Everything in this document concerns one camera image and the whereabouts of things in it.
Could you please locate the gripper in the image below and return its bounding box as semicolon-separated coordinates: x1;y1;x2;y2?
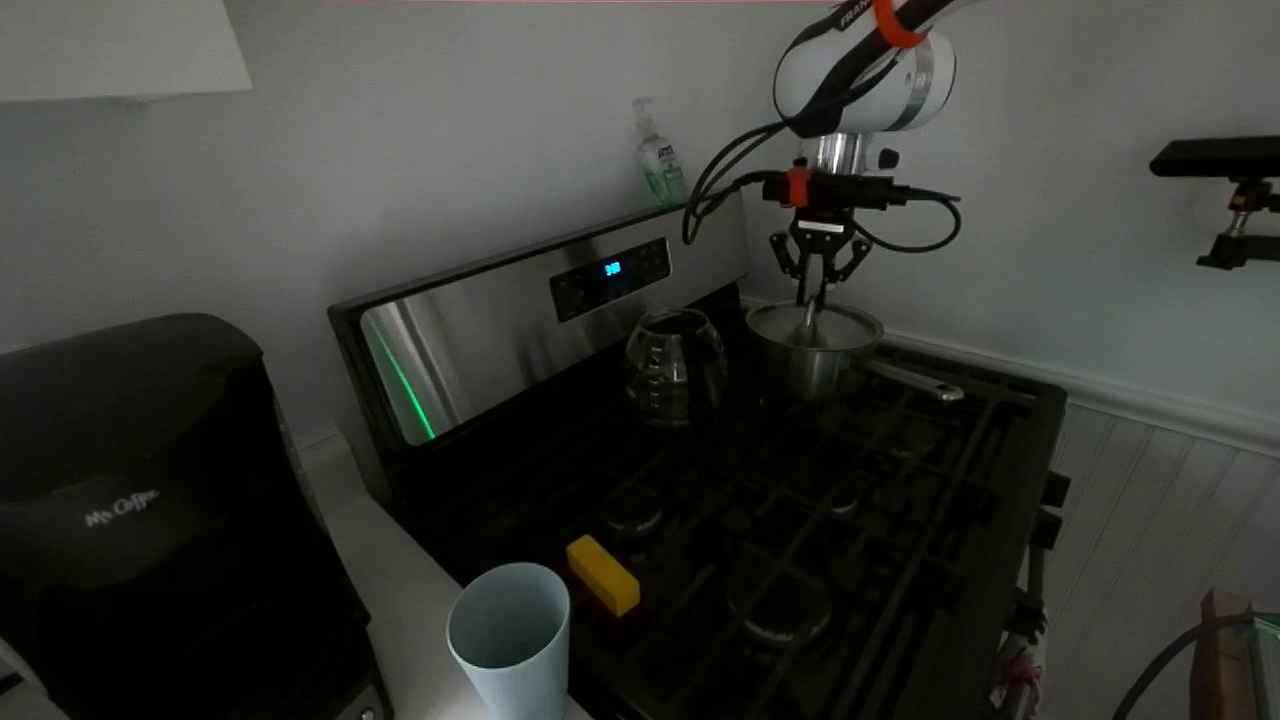
769;209;872;308

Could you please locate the steel pot lid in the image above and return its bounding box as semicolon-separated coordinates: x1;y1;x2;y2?
746;299;886;353

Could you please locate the glass coffee carafe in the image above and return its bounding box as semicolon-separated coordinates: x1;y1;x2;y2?
624;308;730;430

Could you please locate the clear pump soap bottle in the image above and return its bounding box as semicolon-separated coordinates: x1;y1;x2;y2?
631;96;690;209

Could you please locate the stainless steel gas stove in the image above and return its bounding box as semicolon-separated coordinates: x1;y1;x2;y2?
327;194;1073;720

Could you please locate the stove burner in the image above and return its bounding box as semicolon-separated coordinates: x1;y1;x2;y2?
726;574;835;652
603;486;666;538

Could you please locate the yellow block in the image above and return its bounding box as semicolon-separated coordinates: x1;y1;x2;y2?
565;534;642;619

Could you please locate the light blue plastic cup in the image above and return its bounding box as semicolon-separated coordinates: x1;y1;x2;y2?
445;561;572;720

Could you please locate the black coffee maker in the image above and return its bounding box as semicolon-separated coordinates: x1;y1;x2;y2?
0;312;394;720

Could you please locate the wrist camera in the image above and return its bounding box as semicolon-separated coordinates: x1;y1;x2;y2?
763;168;913;212

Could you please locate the steel pot with long handle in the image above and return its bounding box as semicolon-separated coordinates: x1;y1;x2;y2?
748;330;966;404

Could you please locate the camera on mount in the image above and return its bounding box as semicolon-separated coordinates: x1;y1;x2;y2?
1149;136;1280;272

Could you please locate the black cable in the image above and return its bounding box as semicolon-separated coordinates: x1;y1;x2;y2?
1110;611;1280;720

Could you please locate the wooden post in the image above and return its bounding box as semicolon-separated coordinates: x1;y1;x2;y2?
1188;588;1257;720

